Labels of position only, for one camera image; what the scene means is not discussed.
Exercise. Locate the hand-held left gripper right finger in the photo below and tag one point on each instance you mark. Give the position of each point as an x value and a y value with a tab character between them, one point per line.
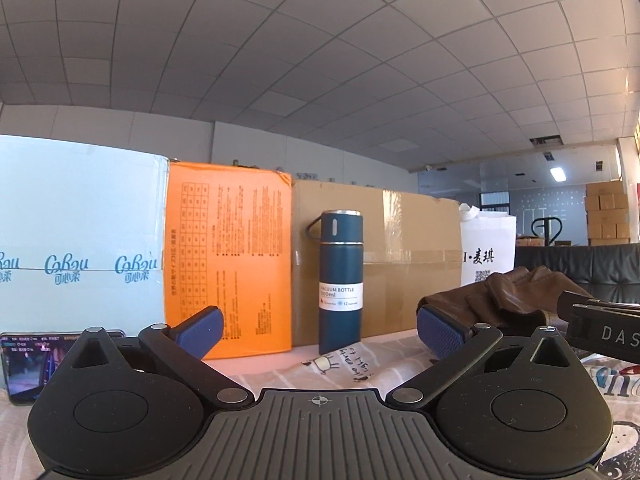
440	332

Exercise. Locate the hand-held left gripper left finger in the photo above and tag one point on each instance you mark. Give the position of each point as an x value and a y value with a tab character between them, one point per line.
200	331

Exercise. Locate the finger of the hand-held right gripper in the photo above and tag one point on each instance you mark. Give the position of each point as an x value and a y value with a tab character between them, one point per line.
575	298

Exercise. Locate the black leather sofa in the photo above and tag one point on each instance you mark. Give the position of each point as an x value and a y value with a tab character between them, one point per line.
610	270

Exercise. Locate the low cardboard box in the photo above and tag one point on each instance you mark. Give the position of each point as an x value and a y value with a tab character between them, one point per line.
529	241

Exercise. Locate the black pallet jack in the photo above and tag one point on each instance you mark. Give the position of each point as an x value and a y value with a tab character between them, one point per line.
545	230

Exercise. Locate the stack of cardboard boxes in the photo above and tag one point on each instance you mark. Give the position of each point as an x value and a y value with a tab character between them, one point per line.
607	215

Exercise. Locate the orange printed box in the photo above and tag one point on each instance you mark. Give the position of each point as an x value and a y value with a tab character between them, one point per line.
225	240

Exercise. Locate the white tote bag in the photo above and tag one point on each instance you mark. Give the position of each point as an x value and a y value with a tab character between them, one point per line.
487	250

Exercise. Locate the large taped cardboard box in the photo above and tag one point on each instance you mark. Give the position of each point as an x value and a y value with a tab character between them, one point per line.
410	240

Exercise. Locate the dark blue vacuum bottle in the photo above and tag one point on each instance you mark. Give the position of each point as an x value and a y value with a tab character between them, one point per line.
340	260

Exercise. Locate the rectangular ceiling light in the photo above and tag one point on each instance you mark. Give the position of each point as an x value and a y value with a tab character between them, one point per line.
558	173

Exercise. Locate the light blue printed carton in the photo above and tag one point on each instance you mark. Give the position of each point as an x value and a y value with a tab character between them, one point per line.
80	220

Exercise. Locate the black smartphone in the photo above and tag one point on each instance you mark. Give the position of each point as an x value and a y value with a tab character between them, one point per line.
25	365

